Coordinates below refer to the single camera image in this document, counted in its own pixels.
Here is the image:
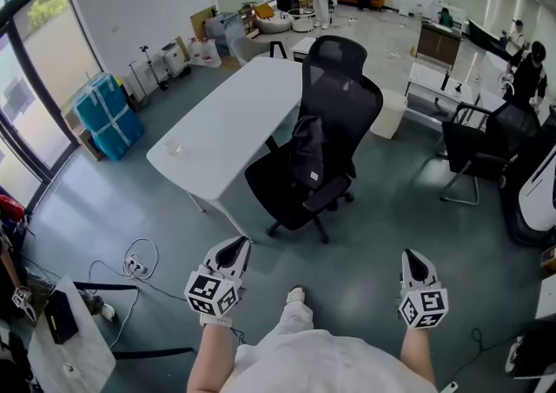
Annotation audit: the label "white marble desk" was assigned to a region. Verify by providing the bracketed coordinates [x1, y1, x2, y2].
[27, 275, 117, 393]

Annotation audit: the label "person's left forearm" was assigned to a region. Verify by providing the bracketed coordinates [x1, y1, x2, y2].
[186, 322, 241, 393]

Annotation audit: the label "teal wrapped packages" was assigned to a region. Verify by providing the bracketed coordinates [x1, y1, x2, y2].
[74, 73, 145, 162]

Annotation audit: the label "white waste bin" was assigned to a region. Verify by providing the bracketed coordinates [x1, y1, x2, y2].
[370, 89, 408, 140]

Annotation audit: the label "tripod stand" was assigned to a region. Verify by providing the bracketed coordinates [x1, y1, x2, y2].
[139, 44, 171, 92]

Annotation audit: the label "black box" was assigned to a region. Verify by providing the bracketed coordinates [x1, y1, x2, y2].
[44, 290, 80, 345]

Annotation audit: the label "black cable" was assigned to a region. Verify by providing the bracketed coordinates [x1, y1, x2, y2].
[438, 328, 518, 388]

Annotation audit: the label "spare hand-held gripper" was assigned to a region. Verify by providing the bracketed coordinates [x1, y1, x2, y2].
[11, 285, 38, 323]

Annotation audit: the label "black visitor chair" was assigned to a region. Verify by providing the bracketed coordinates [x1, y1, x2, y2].
[439, 102, 543, 206]

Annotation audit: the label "black and white shoe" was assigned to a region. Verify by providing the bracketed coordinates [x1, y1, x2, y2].
[505, 336, 526, 375]

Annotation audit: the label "red bag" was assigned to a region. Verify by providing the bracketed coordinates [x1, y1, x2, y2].
[0, 194, 26, 223]

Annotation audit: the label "white marble table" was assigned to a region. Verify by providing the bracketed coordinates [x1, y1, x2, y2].
[404, 62, 479, 121]

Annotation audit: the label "white and black machine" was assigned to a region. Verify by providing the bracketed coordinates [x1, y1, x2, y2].
[499, 151, 556, 247]

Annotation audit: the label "person's white clothing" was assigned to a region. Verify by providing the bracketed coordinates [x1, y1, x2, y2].
[233, 299, 435, 393]

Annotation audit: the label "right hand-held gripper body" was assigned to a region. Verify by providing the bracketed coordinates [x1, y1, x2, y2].
[398, 256, 448, 331]

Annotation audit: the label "white beanbag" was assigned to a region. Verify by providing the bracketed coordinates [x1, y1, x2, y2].
[255, 8, 293, 35]

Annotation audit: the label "white wheeled appliance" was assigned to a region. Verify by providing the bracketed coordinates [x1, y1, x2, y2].
[162, 42, 193, 79]

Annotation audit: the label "white power strip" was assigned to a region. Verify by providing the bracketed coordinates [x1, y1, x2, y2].
[124, 254, 148, 276]

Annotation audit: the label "white cable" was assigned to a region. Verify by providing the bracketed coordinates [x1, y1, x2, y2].
[89, 237, 161, 351]

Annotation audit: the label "brown cabinet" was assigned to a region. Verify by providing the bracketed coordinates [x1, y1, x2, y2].
[415, 20, 462, 70]

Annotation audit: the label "cardboard sheet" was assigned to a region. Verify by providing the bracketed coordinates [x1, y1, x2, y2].
[189, 5, 218, 41]

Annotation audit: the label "white plastic bags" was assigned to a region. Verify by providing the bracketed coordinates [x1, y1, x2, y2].
[188, 37, 223, 70]

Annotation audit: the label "black mesh office chair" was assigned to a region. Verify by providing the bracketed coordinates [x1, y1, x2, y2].
[244, 34, 384, 245]

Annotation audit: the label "white round table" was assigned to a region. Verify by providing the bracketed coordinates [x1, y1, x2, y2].
[286, 7, 317, 33]

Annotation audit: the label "grey shell chair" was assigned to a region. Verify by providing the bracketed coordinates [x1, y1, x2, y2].
[229, 36, 271, 69]

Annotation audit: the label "black bag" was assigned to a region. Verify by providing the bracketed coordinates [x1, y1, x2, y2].
[288, 114, 326, 189]

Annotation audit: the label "person's right forearm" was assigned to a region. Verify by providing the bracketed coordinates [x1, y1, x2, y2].
[399, 326, 438, 389]

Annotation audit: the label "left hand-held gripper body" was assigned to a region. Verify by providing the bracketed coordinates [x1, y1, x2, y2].
[184, 243, 247, 318]

